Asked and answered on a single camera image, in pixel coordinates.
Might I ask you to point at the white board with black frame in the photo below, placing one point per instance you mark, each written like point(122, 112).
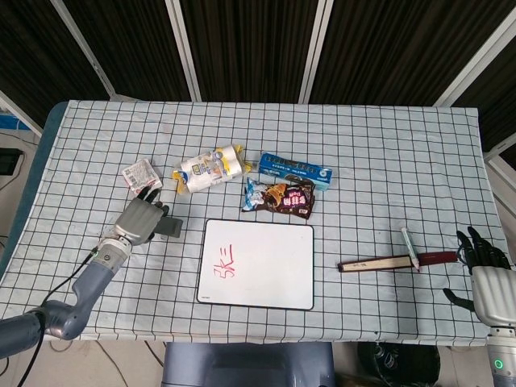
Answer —
point(266, 262)

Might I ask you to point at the dark red folded fan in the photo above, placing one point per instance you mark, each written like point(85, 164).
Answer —
point(375, 264)

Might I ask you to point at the white red spout pouch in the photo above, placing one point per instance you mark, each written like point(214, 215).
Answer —
point(139, 173)

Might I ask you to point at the black folding partition screen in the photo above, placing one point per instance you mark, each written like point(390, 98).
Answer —
point(250, 48)

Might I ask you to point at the white green marker pen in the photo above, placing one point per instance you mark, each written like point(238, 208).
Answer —
point(409, 246)

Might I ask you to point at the blue checked tablecloth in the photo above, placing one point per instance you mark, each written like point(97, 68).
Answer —
point(363, 161)

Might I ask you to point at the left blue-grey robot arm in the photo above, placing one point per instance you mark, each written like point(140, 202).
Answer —
point(92, 278)

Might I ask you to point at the blue cookie box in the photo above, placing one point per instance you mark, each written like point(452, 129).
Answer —
point(290, 167)

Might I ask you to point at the brown snack bag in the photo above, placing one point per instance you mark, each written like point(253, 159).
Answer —
point(282, 199)

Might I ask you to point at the blue plastic box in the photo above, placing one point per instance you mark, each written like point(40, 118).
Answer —
point(10, 121)

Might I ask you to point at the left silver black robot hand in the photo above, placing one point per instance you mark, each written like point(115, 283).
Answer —
point(139, 219)

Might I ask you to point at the black bag under table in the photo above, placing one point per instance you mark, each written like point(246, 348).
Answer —
point(403, 363)

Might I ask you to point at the black device on floor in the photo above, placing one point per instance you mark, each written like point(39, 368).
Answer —
point(9, 161)

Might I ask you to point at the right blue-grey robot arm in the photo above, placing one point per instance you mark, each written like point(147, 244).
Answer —
point(502, 363)

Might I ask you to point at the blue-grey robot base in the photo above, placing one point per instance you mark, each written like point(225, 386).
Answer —
point(242, 367)

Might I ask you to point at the grey whiteboard eraser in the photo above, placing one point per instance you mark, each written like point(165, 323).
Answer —
point(173, 227)

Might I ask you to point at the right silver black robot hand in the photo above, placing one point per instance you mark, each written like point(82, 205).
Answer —
point(493, 290)

